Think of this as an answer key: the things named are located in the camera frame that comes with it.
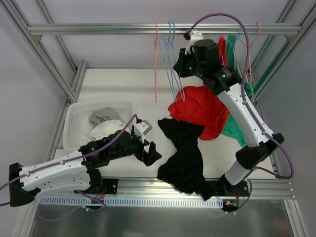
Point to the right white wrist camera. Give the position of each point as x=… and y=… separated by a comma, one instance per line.
x=195, y=36

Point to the aluminium frame posts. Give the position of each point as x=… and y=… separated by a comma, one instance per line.
x=285, y=77
x=71, y=89

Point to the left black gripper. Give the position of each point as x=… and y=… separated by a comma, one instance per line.
x=143, y=151

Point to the white tank top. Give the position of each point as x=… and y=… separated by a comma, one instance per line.
x=105, y=129

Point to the green tank top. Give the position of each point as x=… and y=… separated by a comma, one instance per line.
x=231, y=128

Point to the red tank top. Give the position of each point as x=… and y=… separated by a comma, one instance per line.
x=202, y=106

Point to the blue hanger with black top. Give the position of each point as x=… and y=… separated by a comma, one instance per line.
x=177, y=81

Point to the white slotted cable duct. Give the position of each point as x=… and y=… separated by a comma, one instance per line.
x=133, y=201

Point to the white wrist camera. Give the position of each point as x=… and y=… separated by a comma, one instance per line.
x=195, y=36
x=141, y=129

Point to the black tank top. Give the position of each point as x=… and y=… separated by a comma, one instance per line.
x=184, y=169

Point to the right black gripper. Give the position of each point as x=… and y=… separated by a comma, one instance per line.
x=179, y=65

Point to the aluminium frame right posts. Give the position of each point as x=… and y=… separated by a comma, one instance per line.
x=285, y=77

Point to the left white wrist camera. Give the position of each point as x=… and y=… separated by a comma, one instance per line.
x=141, y=129

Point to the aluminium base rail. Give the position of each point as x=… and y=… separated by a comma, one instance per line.
x=154, y=188

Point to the aluminium hanging rail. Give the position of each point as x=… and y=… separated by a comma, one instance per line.
x=151, y=29

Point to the grey tank top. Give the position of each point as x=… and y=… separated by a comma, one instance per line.
x=102, y=115

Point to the blue hanger with red top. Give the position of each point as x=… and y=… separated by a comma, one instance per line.
x=230, y=49

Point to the aluminium frame left posts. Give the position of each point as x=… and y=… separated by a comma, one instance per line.
x=71, y=89

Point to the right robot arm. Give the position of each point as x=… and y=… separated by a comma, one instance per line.
x=261, y=140

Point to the white plastic basket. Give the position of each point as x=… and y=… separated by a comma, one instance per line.
x=77, y=127

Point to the pink hanger with green top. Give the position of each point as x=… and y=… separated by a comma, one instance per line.
x=249, y=61

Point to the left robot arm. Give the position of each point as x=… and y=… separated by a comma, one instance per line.
x=79, y=170

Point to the light blue hanger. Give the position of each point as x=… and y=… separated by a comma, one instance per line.
x=169, y=70

